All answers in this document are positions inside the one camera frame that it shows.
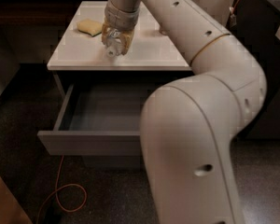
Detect white cabinet with grey drawers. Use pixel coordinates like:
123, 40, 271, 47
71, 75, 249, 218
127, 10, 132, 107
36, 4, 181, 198
47, 1, 194, 98

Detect clear blue plastic bottle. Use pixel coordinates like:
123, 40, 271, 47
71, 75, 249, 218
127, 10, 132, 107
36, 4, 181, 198
106, 29, 123, 58

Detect light wooden board corner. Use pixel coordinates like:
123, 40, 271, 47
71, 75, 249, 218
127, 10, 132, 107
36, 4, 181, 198
0, 176, 33, 224

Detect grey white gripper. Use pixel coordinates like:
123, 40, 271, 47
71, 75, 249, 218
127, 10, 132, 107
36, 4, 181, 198
102, 1, 140, 55

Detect grey top drawer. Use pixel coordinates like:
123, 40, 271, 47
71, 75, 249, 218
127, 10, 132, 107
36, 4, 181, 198
37, 82, 156, 156

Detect dark cabinet at right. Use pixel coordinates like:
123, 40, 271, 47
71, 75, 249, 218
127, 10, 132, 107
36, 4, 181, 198
229, 0, 280, 139

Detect orange cable on floor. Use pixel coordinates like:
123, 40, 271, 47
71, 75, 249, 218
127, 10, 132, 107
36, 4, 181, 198
35, 155, 89, 224

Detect red soda can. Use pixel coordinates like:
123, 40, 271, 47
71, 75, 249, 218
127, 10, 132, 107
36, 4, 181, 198
159, 25, 168, 35

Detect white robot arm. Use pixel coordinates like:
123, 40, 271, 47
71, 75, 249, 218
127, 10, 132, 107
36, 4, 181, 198
103, 0, 267, 224

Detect dark wooden shelf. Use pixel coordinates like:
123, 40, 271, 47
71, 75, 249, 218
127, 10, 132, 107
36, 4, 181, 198
0, 0, 106, 26

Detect yellow green sponge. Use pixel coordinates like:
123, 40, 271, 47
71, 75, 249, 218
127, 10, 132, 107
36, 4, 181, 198
77, 19, 103, 36

